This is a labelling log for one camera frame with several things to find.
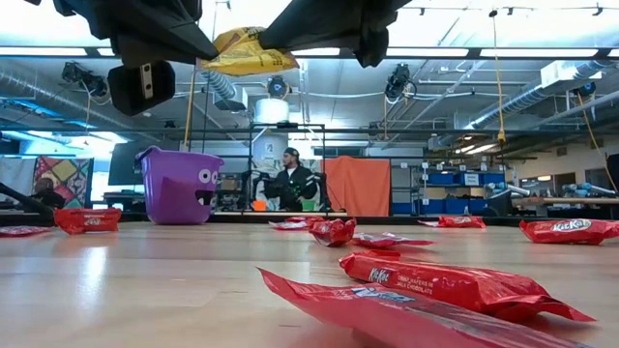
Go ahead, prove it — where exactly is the fluorescent ceiling lamp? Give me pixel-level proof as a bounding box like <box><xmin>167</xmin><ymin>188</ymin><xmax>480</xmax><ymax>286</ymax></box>
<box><xmin>454</xmin><ymin>142</ymin><xmax>499</xmax><ymax>156</ymax></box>

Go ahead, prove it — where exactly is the black rack frame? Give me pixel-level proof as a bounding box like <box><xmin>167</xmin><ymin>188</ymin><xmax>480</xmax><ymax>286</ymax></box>
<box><xmin>247</xmin><ymin>123</ymin><xmax>328</xmax><ymax>217</ymax></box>

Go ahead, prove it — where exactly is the black round fan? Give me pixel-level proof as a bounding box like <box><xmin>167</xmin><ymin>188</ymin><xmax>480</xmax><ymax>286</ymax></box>
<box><xmin>266</xmin><ymin>74</ymin><xmax>291</xmax><ymax>101</ymax></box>

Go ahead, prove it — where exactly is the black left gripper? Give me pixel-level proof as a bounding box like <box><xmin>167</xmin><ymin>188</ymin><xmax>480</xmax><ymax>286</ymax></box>
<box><xmin>52</xmin><ymin>0</ymin><xmax>220</xmax><ymax>117</ymax></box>

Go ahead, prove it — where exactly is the black hanging device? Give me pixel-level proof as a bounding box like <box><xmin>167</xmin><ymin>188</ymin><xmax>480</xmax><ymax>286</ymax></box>
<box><xmin>61</xmin><ymin>61</ymin><xmax>110</xmax><ymax>100</ymax></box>
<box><xmin>384</xmin><ymin>62</ymin><xmax>418</xmax><ymax>102</ymax></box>

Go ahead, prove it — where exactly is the silver flexible duct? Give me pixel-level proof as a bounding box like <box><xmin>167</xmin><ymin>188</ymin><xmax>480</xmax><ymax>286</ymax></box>
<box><xmin>198</xmin><ymin>71</ymin><xmax>239</xmax><ymax>102</ymax></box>

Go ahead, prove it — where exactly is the yellow candy bag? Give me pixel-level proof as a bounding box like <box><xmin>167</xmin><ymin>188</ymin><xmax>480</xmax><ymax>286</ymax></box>
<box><xmin>200</xmin><ymin>26</ymin><xmax>301</xmax><ymax>77</ymax></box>

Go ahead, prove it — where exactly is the long wooden table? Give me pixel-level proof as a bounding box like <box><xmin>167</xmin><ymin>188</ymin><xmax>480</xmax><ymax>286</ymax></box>
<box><xmin>512</xmin><ymin>195</ymin><xmax>619</xmax><ymax>208</ymax></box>

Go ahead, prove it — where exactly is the white cylinder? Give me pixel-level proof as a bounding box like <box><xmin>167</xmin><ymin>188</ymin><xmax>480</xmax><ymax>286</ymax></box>
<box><xmin>253</xmin><ymin>98</ymin><xmax>290</xmax><ymax>125</ymax></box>

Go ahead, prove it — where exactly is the grey ventilation box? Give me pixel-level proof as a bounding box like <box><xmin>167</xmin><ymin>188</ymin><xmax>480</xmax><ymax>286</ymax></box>
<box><xmin>213</xmin><ymin>86</ymin><xmax>250</xmax><ymax>112</ymax></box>

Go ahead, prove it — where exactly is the black aluminium table frame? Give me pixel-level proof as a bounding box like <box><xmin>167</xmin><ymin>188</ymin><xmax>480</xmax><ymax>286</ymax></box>
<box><xmin>0</xmin><ymin>211</ymin><xmax>619</xmax><ymax>237</ymax></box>

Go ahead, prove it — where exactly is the metal shelf rack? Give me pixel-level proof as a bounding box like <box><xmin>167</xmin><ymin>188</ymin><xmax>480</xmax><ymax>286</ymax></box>
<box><xmin>390</xmin><ymin>161</ymin><xmax>508</xmax><ymax>218</ymax></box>

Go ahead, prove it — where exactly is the silver ceiling duct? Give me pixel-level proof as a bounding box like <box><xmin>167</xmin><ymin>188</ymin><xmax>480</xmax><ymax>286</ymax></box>
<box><xmin>471</xmin><ymin>79</ymin><xmax>589</xmax><ymax>131</ymax></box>

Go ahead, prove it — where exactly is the purple monster-face bucket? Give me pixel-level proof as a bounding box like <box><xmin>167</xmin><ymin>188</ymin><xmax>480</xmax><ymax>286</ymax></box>
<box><xmin>133</xmin><ymin>144</ymin><xmax>225</xmax><ymax>226</ymax></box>

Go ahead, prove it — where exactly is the black overhead crossbar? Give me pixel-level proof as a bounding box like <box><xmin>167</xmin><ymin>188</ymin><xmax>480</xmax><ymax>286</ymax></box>
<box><xmin>0</xmin><ymin>44</ymin><xmax>619</xmax><ymax>61</ymax></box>

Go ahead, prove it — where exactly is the yellow hanging strap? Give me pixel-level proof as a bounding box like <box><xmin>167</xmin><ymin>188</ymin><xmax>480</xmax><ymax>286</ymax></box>
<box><xmin>487</xmin><ymin>8</ymin><xmax>508</xmax><ymax>146</ymax></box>

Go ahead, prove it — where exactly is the yellow hanging cord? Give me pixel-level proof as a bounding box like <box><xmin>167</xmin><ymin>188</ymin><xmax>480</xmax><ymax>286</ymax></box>
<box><xmin>182</xmin><ymin>63</ymin><xmax>198</xmax><ymax>150</ymax></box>
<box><xmin>575</xmin><ymin>91</ymin><xmax>619</xmax><ymax>192</ymax></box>

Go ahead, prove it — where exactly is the colourful patchwork quilt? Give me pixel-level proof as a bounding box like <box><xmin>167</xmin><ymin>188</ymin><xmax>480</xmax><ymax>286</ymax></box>
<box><xmin>32</xmin><ymin>155</ymin><xmax>95</xmax><ymax>214</ymax></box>

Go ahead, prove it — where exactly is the grey ceiling duct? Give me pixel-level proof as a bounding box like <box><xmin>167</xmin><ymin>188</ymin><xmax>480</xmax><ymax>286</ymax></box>
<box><xmin>0</xmin><ymin>70</ymin><xmax>161</xmax><ymax>141</ymax></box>

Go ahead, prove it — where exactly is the person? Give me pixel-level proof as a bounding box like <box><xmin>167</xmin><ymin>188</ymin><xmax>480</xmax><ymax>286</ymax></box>
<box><xmin>31</xmin><ymin>177</ymin><xmax>68</xmax><ymax>212</ymax></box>
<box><xmin>263</xmin><ymin>146</ymin><xmax>324</xmax><ymax>213</ymax></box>

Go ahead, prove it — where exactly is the black monitor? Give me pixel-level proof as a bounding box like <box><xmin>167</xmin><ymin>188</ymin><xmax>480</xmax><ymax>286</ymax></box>
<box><xmin>106</xmin><ymin>139</ymin><xmax>146</xmax><ymax>188</ymax></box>

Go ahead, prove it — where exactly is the orange cloth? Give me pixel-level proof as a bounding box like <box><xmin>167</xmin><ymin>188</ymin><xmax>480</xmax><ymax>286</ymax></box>
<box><xmin>321</xmin><ymin>155</ymin><xmax>392</xmax><ymax>218</ymax></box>

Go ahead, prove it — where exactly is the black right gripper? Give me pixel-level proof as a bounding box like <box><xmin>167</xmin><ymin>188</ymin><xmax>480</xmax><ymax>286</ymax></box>
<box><xmin>259</xmin><ymin>0</ymin><xmax>412</xmax><ymax>69</ymax></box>

